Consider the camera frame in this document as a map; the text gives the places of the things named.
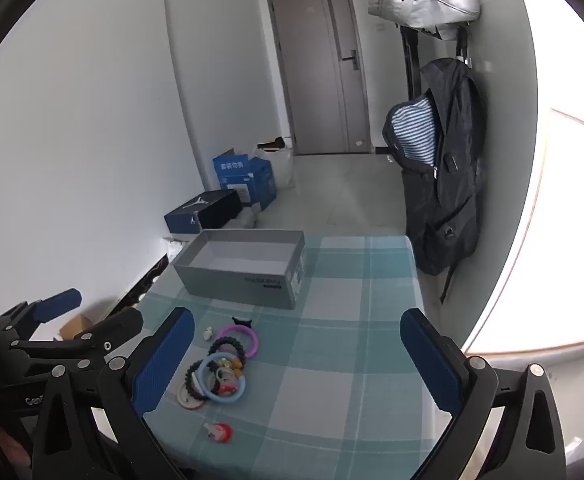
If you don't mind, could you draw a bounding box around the teal plaid cloth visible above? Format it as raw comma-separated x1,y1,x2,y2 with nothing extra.
137,234,465,480

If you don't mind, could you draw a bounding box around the black metal frame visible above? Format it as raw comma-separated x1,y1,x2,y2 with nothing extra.
399,22,473,103

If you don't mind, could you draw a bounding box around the small brown cardboard box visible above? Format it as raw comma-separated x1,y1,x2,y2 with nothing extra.
59,314,93,342

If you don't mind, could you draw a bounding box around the white plastic bag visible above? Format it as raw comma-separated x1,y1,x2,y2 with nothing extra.
251,144,296,191

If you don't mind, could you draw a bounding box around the red white charm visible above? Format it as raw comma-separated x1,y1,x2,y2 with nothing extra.
216,367,241,397

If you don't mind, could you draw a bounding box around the grey cardboard box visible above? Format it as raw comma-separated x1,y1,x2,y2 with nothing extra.
172,230,306,310

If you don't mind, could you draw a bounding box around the red white hair clip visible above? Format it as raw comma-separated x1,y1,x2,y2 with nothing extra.
202,422,234,444

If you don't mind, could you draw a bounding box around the grey door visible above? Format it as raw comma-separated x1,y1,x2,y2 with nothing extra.
265,0,373,156

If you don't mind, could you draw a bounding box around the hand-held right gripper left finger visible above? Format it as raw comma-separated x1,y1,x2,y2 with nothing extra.
32,306,196,480

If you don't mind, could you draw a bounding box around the white pink round disc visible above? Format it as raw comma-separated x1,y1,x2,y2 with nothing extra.
177,380,206,411

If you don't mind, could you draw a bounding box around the white packet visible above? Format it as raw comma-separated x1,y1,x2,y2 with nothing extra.
164,237,189,262

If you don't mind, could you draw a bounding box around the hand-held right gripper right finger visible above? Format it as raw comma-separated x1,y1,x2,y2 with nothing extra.
400,308,568,480

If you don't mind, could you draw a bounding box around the dark patterned cloth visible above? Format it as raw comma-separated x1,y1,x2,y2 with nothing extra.
116,254,169,317

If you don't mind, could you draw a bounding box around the dark blue shoe box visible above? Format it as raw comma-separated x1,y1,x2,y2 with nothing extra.
164,189,243,235

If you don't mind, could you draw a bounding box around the black backpack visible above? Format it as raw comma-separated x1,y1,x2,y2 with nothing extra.
382,58,488,306

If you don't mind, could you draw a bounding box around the black spiral hair tie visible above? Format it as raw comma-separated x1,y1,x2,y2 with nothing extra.
208,336,248,361

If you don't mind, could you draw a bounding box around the light blue ring bracelet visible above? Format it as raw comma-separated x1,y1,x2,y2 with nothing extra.
197,352,247,404

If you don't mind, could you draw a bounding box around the pink ring bracelet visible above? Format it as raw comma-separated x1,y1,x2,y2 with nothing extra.
220,324,260,360

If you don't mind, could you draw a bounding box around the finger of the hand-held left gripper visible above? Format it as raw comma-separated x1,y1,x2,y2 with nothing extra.
11,306,144,368
0,288,83,342

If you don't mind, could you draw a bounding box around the blue cardboard box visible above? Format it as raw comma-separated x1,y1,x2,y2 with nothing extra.
212,149,277,211

